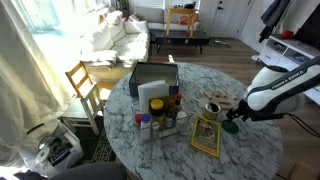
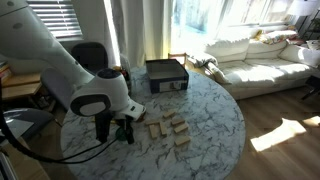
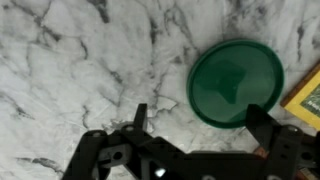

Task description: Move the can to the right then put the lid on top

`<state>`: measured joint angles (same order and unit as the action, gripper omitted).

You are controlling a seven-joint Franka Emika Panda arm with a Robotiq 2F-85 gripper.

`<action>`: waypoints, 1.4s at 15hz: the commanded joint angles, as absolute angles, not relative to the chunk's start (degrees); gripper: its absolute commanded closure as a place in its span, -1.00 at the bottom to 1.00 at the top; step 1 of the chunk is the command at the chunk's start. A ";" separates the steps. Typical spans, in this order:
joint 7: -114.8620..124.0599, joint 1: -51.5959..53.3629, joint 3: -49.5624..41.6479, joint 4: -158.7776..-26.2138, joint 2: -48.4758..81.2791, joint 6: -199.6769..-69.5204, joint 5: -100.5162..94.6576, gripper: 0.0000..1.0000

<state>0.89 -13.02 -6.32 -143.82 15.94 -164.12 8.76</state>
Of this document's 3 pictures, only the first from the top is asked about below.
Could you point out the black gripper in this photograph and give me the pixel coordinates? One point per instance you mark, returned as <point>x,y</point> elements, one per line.
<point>242,112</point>

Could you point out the dark hanging jacket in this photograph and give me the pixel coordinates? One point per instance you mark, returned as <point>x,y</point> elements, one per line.
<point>273,16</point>

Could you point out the metal tin can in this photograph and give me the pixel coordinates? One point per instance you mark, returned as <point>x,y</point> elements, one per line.
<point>211,111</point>

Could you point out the white printer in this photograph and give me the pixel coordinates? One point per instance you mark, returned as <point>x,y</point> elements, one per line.
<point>56,150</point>

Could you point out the light blanket on sofa arm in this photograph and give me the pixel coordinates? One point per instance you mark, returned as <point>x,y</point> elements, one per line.
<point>100,57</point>

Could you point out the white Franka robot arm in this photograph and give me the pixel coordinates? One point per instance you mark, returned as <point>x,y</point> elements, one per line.
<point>280,93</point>

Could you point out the yellow picture book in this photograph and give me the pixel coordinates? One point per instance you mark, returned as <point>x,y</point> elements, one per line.
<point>206,136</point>

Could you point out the patterned rug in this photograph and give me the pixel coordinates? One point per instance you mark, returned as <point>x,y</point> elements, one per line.
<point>103,148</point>

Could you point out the black television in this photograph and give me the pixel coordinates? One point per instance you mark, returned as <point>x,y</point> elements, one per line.
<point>311,30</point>

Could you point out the white sofa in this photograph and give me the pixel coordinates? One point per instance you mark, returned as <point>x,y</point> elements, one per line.
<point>128,41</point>

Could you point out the black coffee table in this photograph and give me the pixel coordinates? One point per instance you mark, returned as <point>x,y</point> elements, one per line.
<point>180,36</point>

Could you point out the orange object behind stool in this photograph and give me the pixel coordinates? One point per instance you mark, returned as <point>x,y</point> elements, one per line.
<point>186,20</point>

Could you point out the wooden block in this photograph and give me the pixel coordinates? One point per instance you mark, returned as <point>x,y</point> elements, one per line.
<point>224,101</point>
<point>227,107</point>
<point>208,94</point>
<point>216,93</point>
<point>224,93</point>
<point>232,97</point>

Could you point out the green round lid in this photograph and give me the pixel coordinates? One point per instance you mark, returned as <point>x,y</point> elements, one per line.
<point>230,128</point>

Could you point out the white lid jar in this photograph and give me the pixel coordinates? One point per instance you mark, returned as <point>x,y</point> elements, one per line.
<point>181,120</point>

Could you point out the sheer cream curtain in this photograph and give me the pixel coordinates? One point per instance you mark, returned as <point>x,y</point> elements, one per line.
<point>23,93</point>

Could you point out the white sofa pillow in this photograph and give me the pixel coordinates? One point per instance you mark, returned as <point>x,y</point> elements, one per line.
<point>136,26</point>

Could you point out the white paper napkin stack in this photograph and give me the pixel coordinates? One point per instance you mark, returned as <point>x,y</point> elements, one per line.
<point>151,91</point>

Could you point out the red cap sauce bottle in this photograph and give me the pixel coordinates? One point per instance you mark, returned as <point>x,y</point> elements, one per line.
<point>171,108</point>

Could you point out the blue cap white bottle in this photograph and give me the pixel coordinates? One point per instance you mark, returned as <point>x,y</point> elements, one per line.
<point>145,126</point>

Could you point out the yellow lid dark jar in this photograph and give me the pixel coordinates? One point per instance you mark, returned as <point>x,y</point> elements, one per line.
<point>156,106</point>

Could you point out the white wooden chair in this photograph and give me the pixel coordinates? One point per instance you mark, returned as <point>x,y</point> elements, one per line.
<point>90,103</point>

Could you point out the white tv stand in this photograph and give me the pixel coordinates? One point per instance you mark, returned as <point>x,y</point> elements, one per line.
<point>283,55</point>

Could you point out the white door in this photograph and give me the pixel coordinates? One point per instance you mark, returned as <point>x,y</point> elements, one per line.
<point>230,16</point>

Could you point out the red lid small jar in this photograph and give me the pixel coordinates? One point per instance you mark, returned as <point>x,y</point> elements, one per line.
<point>138,119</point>

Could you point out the wooden stool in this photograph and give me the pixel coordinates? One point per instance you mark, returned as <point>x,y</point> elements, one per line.
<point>180,13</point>

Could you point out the small glass shaker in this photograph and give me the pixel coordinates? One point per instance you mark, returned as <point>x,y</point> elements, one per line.
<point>155,130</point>

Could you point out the dark blue cardboard box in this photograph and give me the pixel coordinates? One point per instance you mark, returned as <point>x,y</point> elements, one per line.
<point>153,71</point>

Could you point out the red object on stand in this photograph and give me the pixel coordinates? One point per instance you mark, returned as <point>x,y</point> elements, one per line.
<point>286,34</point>

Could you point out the grey upholstered chair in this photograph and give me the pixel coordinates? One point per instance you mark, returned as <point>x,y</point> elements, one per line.
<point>90,171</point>

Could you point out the red cap dark bottle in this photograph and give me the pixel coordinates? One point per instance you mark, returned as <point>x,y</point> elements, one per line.
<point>179,100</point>

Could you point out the clear acrylic condiment caddy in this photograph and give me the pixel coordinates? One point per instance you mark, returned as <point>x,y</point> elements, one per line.
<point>166,133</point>

